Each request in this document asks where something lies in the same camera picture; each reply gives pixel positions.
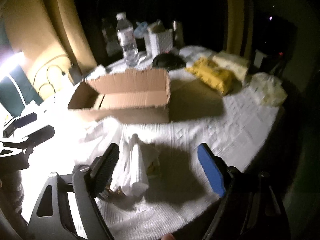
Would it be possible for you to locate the white towel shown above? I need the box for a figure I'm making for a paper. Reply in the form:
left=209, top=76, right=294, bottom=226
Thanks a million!
left=110, top=134, right=159, bottom=197

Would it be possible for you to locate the white knitted tablecloth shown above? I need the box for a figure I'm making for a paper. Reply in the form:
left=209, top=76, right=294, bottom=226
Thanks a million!
left=19, top=45, right=283, bottom=240

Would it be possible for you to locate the brown cardboard box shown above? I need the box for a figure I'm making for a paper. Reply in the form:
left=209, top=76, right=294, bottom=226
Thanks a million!
left=67, top=69, right=170, bottom=124

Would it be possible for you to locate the crumpled clear plastic bag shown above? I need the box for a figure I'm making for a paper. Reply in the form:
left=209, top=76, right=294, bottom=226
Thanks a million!
left=249, top=73, right=287, bottom=107

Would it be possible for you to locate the clear plastic water bottle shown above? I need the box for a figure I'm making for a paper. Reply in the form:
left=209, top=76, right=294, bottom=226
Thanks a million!
left=116, top=12, right=139, bottom=67

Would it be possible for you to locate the yellow tissue pack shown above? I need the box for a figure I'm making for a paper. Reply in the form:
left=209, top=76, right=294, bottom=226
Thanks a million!
left=185, top=57, right=235, bottom=96

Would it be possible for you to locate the black round object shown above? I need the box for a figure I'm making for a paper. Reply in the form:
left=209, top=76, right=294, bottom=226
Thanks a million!
left=152, top=53, right=186, bottom=70

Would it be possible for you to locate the pale cream tissue pack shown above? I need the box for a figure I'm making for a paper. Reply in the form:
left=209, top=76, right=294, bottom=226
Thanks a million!
left=212, top=50, right=249, bottom=82

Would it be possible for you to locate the white perforated plastic basket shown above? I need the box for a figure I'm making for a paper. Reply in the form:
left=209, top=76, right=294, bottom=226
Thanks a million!
left=148, top=28, right=173, bottom=58

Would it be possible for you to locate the black charging cable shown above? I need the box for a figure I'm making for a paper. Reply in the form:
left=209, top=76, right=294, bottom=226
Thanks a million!
left=34, top=64, right=67, bottom=98

